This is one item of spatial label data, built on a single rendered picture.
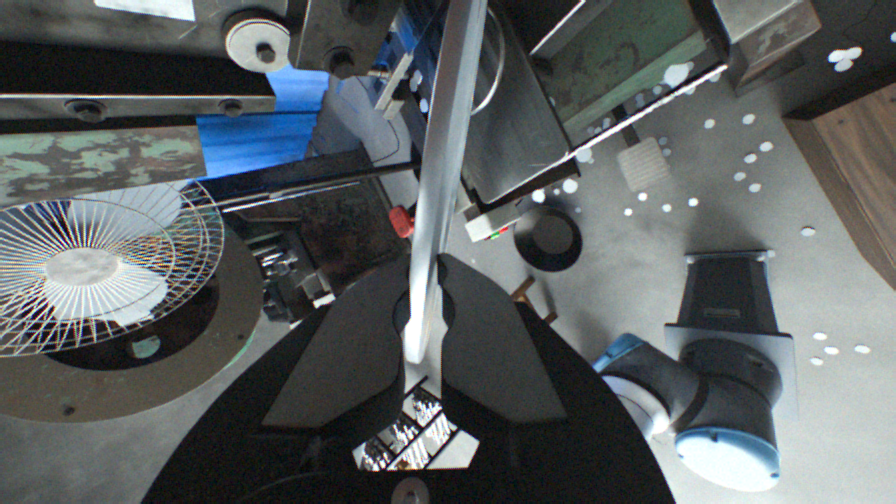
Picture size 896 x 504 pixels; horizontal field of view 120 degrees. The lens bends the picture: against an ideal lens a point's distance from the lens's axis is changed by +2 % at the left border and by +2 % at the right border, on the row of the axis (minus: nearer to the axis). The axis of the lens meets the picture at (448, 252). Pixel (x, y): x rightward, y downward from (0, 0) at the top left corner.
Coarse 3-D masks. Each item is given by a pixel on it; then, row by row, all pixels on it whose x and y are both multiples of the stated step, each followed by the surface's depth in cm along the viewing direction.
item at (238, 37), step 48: (0, 0) 15; (48, 0) 16; (96, 0) 17; (144, 0) 18; (192, 0) 19; (240, 0) 20; (288, 0) 22; (336, 0) 21; (384, 0) 23; (144, 48) 20; (192, 48) 22; (240, 48) 23; (288, 48) 25; (336, 48) 25
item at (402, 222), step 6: (396, 210) 60; (402, 210) 59; (390, 216) 63; (396, 216) 61; (402, 216) 59; (408, 216) 59; (414, 216) 63; (396, 222) 61; (402, 222) 60; (408, 222) 59; (396, 228) 62; (402, 228) 61; (408, 228) 59; (402, 234) 62; (408, 234) 61
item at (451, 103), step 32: (448, 32) 8; (480, 32) 18; (448, 64) 8; (448, 96) 8; (448, 128) 9; (448, 160) 9; (448, 192) 13; (416, 224) 9; (448, 224) 28; (416, 256) 10; (416, 288) 10; (416, 320) 12; (416, 352) 14
